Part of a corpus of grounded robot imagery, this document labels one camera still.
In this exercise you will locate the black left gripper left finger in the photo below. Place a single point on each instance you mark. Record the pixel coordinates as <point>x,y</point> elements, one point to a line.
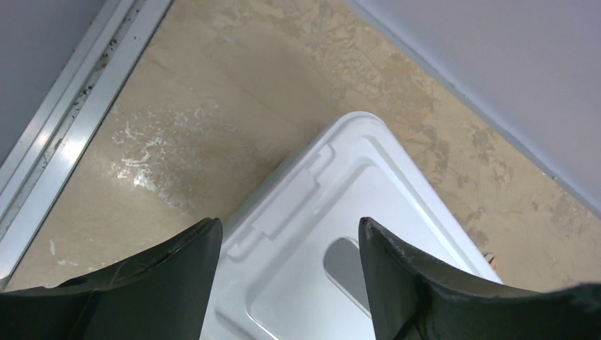
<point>159,293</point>

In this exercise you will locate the white plastic bin lid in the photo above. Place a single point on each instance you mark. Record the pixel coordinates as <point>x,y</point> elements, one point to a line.
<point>290,266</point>

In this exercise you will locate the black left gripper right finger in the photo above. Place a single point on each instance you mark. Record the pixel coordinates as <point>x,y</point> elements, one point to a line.
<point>414,295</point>

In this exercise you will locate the aluminium rail frame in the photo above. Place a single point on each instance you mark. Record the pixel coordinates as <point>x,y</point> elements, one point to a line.
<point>42,161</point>

